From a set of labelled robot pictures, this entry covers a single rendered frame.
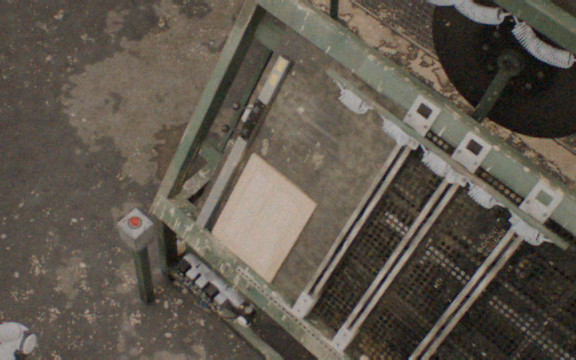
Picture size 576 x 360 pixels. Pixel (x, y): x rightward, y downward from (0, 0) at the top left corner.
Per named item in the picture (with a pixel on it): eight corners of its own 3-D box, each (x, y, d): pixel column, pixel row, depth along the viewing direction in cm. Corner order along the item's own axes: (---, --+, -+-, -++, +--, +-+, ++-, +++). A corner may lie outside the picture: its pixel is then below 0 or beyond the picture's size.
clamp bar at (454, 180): (333, 335, 347) (307, 358, 328) (478, 125, 289) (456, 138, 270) (350, 349, 345) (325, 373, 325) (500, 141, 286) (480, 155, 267)
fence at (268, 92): (200, 220, 372) (195, 222, 368) (284, 54, 325) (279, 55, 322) (207, 226, 370) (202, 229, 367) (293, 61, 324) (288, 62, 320)
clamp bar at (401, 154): (295, 302, 354) (267, 322, 334) (429, 90, 296) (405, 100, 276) (311, 316, 351) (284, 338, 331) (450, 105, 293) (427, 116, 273)
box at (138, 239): (120, 240, 377) (116, 223, 361) (138, 224, 382) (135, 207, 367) (137, 255, 373) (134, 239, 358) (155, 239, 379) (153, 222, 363)
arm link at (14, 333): (11, 330, 281) (39, 326, 300) (-12, 320, 284) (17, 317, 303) (2, 357, 281) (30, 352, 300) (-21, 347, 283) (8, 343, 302)
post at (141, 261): (140, 298, 441) (129, 240, 377) (148, 291, 444) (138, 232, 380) (147, 305, 440) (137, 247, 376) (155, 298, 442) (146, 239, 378)
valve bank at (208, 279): (166, 280, 388) (164, 259, 367) (186, 261, 394) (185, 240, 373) (239, 346, 373) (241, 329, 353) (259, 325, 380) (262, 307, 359)
